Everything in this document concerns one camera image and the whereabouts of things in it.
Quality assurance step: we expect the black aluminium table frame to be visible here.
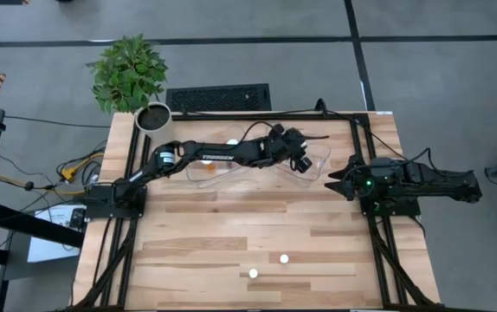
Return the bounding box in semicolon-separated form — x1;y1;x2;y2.
74;110;442;312

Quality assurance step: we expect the black desk cable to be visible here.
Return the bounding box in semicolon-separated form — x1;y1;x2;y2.
0;172;59;192

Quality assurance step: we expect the black side table bar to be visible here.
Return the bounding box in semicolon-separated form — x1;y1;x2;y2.
0;198;86;249

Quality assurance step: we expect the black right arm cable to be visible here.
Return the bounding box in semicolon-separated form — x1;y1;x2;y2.
324;107;432;174

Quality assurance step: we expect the white plant pot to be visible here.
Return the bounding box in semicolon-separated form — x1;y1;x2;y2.
133;101;174;142

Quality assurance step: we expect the black floor cable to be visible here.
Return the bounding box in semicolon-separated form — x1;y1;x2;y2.
3;114;112;130

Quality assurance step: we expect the yellow cable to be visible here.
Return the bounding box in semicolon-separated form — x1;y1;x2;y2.
60;151;106;182

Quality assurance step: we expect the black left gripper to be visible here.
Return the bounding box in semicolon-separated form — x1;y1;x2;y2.
265;124;330;166

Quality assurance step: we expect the white paper sheet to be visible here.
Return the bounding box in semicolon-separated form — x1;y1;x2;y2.
34;204;87;229

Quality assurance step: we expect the clear plastic bin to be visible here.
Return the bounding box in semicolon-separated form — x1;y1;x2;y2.
269;123;332;188
185;123;275;188

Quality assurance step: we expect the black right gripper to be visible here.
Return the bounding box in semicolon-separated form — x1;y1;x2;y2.
324;158;373;203

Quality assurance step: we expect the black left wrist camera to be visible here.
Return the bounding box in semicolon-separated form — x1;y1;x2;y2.
294;155;314;174

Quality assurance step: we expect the green leafy plant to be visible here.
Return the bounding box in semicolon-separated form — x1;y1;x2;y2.
86;33;170;114

